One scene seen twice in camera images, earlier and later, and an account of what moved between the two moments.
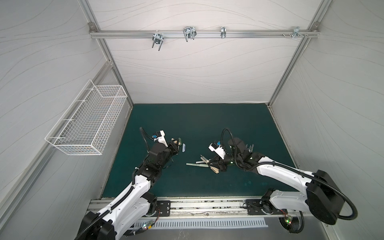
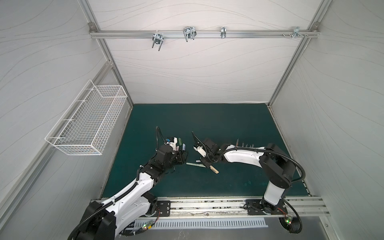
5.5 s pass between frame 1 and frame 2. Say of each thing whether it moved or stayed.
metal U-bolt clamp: stayed
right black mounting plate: stayed
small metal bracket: stayed
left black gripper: moved
